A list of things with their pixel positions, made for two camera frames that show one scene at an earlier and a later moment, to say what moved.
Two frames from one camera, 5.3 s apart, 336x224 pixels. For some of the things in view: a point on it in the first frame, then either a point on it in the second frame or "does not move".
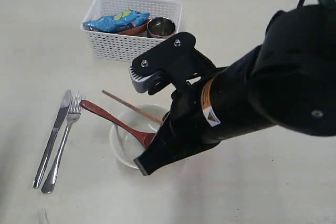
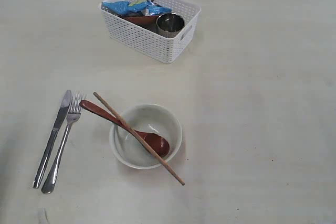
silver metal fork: [74, 100] does not move
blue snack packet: [124, 19] → [145, 5]
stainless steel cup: [160, 27] does not move
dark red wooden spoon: [146, 139] does not move
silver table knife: [65, 107] does not move
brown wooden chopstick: [133, 106] → [139, 138]
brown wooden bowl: [141, 30] → [143, 22]
